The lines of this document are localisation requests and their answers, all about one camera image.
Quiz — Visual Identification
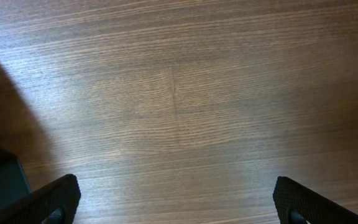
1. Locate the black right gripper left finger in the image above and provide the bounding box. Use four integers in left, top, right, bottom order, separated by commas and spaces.
0, 174, 81, 224

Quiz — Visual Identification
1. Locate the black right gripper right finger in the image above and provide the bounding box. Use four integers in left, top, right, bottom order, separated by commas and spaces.
273, 176, 358, 224

